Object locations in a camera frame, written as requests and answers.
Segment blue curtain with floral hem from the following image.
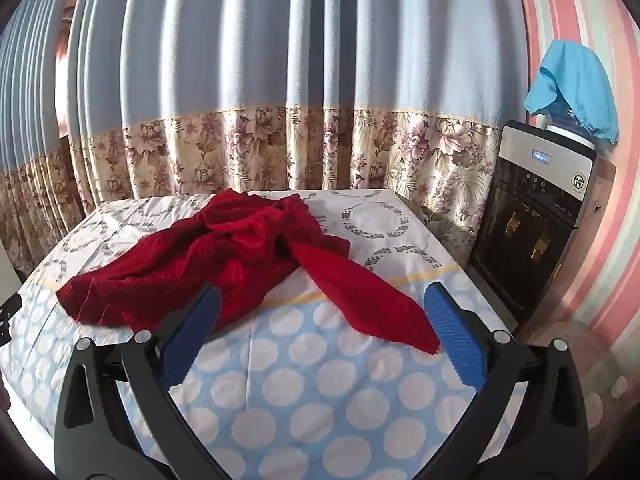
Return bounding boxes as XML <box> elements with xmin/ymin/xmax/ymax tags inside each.
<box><xmin>67</xmin><ymin>0</ymin><xmax>532</xmax><ymax>266</ymax></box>
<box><xmin>0</xmin><ymin>0</ymin><xmax>85</xmax><ymax>273</ymax></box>

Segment blue cloth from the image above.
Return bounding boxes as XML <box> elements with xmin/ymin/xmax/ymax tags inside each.
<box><xmin>523</xmin><ymin>40</ymin><xmax>620</xmax><ymax>146</ymax></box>

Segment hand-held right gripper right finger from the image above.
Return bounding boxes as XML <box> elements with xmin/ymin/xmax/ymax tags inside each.
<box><xmin>422</xmin><ymin>281</ymin><xmax>590</xmax><ymax>480</ymax></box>

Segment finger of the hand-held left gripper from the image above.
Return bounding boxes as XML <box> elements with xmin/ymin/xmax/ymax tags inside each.
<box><xmin>0</xmin><ymin>292</ymin><xmax>24</xmax><ymax>347</ymax></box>

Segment black and silver water dispenser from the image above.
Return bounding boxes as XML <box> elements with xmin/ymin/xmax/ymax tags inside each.
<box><xmin>467</xmin><ymin>120</ymin><xmax>618</xmax><ymax>333</ymax></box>

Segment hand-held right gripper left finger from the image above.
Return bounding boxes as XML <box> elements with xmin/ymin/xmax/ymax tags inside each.
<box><xmin>54</xmin><ymin>284</ymin><xmax>236</xmax><ymax>480</ymax></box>

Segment blue water bottle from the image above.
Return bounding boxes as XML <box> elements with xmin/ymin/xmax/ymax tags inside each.
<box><xmin>539</xmin><ymin>102</ymin><xmax>581</xmax><ymax>128</ymax></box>

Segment red knit sweater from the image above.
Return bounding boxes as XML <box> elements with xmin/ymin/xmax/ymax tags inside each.
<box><xmin>56</xmin><ymin>188</ymin><xmax>441</xmax><ymax>356</ymax></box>

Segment dotted and ring-print bed sheet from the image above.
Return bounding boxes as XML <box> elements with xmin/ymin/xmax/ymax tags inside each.
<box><xmin>0</xmin><ymin>188</ymin><xmax>531</xmax><ymax>480</ymax></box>

